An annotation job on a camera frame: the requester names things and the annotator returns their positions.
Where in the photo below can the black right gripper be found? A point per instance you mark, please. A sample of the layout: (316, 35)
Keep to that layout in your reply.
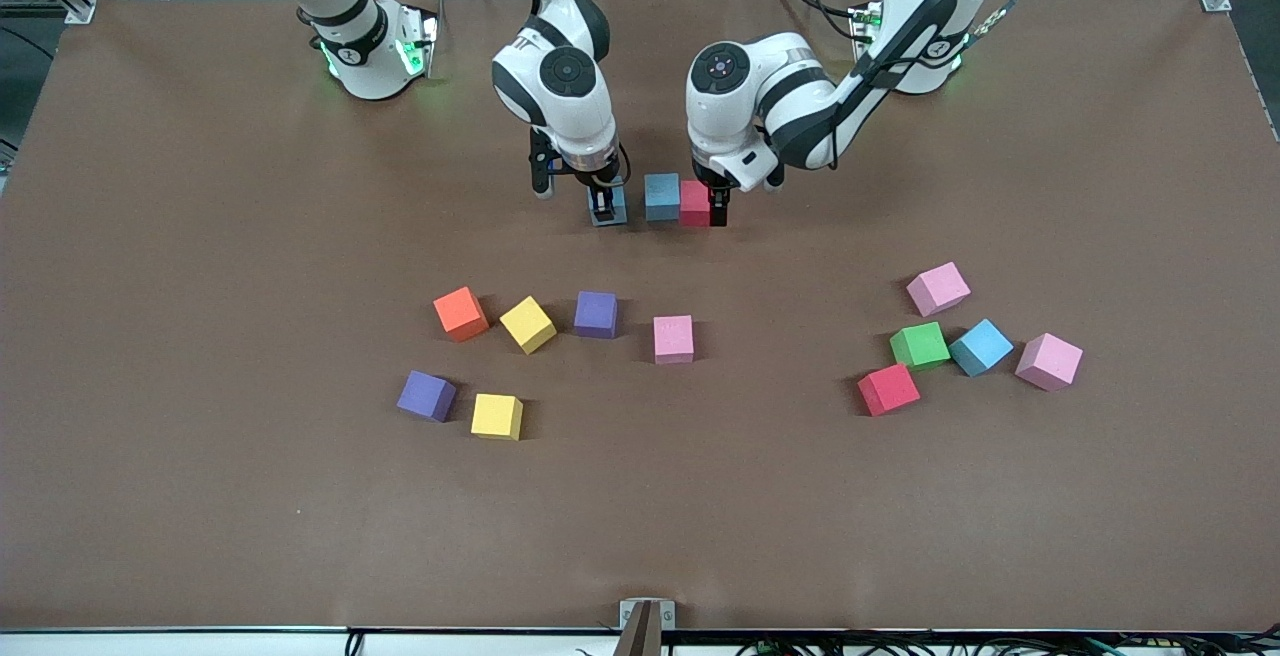
(597, 182)

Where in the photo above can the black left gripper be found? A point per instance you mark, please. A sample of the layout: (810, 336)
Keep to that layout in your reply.
(717, 202)

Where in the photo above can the blue foam cube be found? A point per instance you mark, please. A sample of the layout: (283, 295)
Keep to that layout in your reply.
(661, 196)
(981, 347)
(621, 206)

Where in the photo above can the red foam cube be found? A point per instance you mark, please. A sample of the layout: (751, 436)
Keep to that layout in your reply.
(888, 389)
(695, 204)

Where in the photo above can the purple foam cube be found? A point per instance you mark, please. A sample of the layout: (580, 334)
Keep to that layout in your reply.
(426, 396)
(596, 314)

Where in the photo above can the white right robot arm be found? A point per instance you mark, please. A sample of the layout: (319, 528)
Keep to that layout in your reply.
(570, 111)

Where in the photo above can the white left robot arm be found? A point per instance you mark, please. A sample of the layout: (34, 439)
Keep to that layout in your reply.
(790, 96)

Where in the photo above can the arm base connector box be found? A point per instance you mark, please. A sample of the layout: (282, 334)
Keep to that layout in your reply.
(866, 21)
(417, 41)

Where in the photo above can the pink foam cube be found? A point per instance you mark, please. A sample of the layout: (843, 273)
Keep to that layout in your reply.
(938, 288)
(1049, 361)
(673, 339)

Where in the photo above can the yellow foam cube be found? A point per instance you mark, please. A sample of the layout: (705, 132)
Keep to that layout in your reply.
(497, 416)
(528, 324)

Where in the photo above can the orange foam cube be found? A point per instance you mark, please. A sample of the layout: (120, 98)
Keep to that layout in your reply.
(461, 313)

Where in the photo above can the green foam cube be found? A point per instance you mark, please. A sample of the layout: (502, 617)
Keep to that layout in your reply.
(919, 345)

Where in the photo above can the large table cover sheet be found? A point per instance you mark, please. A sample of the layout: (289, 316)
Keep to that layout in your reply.
(200, 286)

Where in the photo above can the grey metal table bracket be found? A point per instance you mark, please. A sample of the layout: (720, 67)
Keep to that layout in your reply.
(647, 616)

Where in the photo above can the white table edge rail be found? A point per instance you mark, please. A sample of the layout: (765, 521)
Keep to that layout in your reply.
(150, 646)

